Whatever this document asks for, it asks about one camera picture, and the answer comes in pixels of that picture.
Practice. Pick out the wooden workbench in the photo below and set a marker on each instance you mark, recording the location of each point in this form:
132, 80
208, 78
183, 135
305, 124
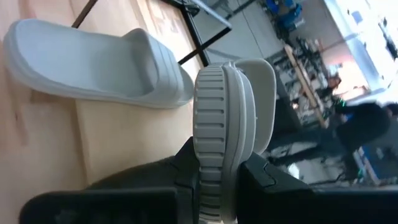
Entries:
306, 87

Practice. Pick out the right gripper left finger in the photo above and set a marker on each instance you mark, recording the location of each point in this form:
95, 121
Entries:
183, 174

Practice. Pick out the black aluminium rig frame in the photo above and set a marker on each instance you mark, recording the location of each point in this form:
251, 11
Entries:
195, 34

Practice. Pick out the person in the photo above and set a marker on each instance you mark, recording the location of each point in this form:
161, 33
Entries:
363, 127
332, 84

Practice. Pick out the grey rubber slide sandal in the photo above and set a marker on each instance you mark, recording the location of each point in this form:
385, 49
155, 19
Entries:
211, 124
77, 62

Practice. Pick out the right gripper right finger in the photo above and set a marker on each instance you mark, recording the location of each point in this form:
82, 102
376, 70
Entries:
264, 202

